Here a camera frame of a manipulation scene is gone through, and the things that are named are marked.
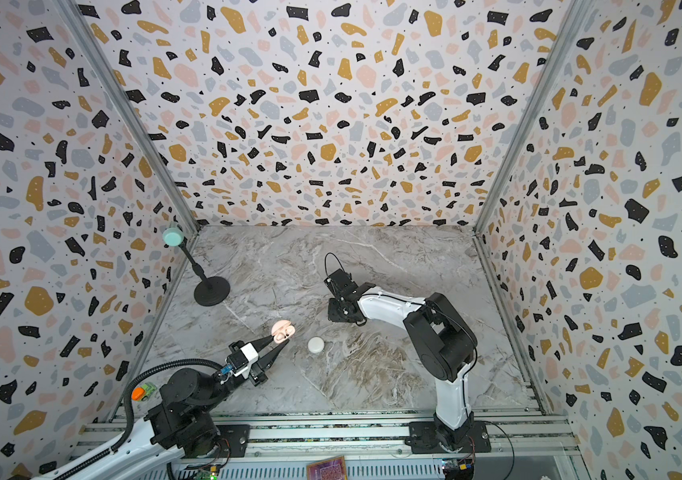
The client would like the white earbud charging case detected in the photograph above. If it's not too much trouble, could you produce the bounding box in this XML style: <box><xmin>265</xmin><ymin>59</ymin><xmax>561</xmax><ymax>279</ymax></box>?
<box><xmin>307</xmin><ymin>337</ymin><xmax>325</xmax><ymax>355</ymax></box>

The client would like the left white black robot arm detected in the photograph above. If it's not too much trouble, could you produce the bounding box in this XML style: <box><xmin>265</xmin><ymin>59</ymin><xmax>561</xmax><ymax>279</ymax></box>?
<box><xmin>38</xmin><ymin>335</ymin><xmax>289</xmax><ymax>479</ymax></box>

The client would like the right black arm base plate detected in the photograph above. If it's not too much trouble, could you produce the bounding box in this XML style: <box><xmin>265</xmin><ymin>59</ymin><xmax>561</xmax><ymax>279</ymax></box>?
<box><xmin>404</xmin><ymin>419</ymin><xmax>491</xmax><ymax>455</ymax></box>

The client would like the microphone stand with green ball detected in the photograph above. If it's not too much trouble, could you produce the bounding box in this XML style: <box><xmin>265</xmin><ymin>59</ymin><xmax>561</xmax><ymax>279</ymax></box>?
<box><xmin>162</xmin><ymin>226</ymin><xmax>231</xmax><ymax>307</ymax></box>

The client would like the right small electronics board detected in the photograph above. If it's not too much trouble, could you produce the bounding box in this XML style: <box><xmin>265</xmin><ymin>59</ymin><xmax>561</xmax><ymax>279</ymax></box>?
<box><xmin>442</xmin><ymin>459</ymin><xmax>475</xmax><ymax>480</ymax></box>

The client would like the pink earbud charging case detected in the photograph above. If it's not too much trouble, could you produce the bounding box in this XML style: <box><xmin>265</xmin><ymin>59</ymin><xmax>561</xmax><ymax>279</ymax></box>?
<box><xmin>271</xmin><ymin>320</ymin><xmax>296</xmax><ymax>344</ymax></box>

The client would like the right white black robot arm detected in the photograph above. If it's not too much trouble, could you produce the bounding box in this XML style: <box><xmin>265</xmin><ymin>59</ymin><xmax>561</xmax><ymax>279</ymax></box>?
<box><xmin>324</xmin><ymin>268</ymin><xmax>478</xmax><ymax>445</ymax></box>

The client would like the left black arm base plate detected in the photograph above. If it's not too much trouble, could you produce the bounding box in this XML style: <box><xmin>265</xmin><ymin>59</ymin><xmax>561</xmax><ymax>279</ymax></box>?
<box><xmin>195</xmin><ymin>424</ymin><xmax>251</xmax><ymax>462</ymax></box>

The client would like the orange green connector block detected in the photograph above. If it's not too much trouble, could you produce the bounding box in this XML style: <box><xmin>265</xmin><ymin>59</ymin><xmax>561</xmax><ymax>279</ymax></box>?
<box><xmin>131</xmin><ymin>382</ymin><xmax>157</xmax><ymax>402</ymax></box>

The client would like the small electronics board with leds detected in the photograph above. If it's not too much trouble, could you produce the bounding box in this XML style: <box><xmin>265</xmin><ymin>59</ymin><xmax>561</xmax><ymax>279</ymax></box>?
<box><xmin>193</xmin><ymin>463</ymin><xmax>224</xmax><ymax>480</ymax></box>

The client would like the black corrugated cable conduit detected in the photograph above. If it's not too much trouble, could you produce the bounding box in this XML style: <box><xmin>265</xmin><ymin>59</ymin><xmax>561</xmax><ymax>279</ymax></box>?
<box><xmin>46</xmin><ymin>358</ymin><xmax>223</xmax><ymax>480</ymax></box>

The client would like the pink circuit board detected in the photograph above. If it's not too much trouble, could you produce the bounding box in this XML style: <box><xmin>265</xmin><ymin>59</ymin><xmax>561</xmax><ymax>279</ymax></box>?
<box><xmin>306</xmin><ymin>456</ymin><xmax>347</xmax><ymax>480</ymax></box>

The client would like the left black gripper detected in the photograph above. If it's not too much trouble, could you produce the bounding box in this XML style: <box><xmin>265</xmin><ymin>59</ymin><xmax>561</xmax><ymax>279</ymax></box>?
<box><xmin>202</xmin><ymin>331</ymin><xmax>290</xmax><ymax>414</ymax></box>

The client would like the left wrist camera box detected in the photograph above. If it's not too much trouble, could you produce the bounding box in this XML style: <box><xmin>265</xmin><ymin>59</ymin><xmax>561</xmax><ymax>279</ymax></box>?
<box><xmin>220</xmin><ymin>341</ymin><xmax>259</xmax><ymax>379</ymax></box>

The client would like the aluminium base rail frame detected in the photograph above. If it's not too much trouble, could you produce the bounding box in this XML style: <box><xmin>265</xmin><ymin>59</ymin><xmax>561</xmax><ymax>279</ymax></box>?
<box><xmin>70</xmin><ymin>408</ymin><xmax>590</xmax><ymax>479</ymax></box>

